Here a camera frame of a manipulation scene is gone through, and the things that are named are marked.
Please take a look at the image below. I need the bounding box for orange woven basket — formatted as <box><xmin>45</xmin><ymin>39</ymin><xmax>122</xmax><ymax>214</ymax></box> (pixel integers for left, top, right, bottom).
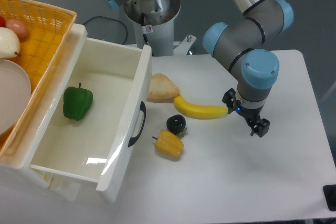
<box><xmin>1</xmin><ymin>0</ymin><xmax>77</xmax><ymax>154</ymax></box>

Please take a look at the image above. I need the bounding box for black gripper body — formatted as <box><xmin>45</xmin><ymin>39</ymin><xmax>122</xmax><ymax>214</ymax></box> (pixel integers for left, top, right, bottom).
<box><xmin>233</xmin><ymin>100</ymin><xmax>264</xmax><ymax>125</ymax></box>

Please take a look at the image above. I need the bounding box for black toy eggplant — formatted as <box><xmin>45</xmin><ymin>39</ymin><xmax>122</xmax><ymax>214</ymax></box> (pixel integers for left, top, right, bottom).
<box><xmin>166</xmin><ymin>114</ymin><xmax>187</xmax><ymax>138</ymax></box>

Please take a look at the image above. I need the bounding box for red toy fruit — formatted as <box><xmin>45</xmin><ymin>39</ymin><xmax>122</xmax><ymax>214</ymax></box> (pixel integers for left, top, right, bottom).
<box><xmin>0</xmin><ymin>16</ymin><xmax>6</xmax><ymax>27</ymax></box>

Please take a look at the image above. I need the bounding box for black cable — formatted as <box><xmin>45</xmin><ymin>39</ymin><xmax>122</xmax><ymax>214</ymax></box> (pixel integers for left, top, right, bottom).
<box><xmin>82</xmin><ymin>16</ymin><xmax>129</xmax><ymax>45</ymax></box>

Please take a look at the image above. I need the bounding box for white top drawer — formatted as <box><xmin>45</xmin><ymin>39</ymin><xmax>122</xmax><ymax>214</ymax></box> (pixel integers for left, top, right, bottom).
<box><xmin>45</xmin><ymin>38</ymin><xmax>152</xmax><ymax>203</ymax></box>

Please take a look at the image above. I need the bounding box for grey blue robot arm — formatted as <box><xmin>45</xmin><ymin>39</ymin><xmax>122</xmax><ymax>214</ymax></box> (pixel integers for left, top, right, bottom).
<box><xmin>104</xmin><ymin>0</ymin><xmax>294</xmax><ymax>137</ymax></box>

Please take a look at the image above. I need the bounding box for toy bread slice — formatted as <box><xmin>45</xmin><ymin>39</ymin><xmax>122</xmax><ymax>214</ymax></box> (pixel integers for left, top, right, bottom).
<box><xmin>147</xmin><ymin>73</ymin><xmax>180</xmax><ymax>103</ymax></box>

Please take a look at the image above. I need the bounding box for pink plate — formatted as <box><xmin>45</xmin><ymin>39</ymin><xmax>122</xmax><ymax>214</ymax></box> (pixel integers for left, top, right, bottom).
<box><xmin>1</xmin><ymin>59</ymin><xmax>31</xmax><ymax>133</ymax></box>

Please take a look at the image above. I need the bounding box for white toy pear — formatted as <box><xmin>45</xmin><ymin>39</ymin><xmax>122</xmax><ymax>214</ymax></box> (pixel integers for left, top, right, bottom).
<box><xmin>0</xmin><ymin>27</ymin><xmax>20</xmax><ymax>59</ymax></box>

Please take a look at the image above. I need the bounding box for yellow toy banana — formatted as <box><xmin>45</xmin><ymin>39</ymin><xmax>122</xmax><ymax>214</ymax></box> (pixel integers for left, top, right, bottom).
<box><xmin>173</xmin><ymin>95</ymin><xmax>228</xmax><ymax>119</ymax></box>

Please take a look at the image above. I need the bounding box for black object at table edge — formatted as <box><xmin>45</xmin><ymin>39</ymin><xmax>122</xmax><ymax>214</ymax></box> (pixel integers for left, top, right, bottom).
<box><xmin>322</xmin><ymin>185</ymin><xmax>336</xmax><ymax>211</ymax></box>

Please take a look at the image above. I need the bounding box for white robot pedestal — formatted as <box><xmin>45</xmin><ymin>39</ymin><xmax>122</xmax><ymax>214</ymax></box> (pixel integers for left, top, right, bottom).
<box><xmin>123</xmin><ymin>0</ymin><xmax>181</xmax><ymax>56</ymax></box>

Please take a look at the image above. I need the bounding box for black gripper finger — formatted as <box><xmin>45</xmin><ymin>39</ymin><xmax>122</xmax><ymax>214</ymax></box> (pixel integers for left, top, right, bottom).
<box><xmin>222</xmin><ymin>88</ymin><xmax>236</xmax><ymax>114</ymax></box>
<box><xmin>249</xmin><ymin>116</ymin><xmax>270</xmax><ymax>137</ymax></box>

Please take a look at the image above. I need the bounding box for yellow toy bell pepper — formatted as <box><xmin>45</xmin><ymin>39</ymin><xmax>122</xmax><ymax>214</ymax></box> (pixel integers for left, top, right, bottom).
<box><xmin>152</xmin><ymin>130</ymin><xmax>184</xmax><ymax>160</ymax></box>

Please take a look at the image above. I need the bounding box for green toy bell pepper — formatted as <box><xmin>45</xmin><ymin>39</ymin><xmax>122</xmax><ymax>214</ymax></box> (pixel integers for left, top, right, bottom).
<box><xmin>62</xmin><ymin>82</ymin><xmax>93</xmax><ymax>121</ymax></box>

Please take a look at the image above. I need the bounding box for white drawer cabinet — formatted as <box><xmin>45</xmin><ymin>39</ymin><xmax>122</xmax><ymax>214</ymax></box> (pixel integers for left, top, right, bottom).
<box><xmin>1</xmin><ymin>24</ymin><xmax>87</xmax><ymax>201</ymax></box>

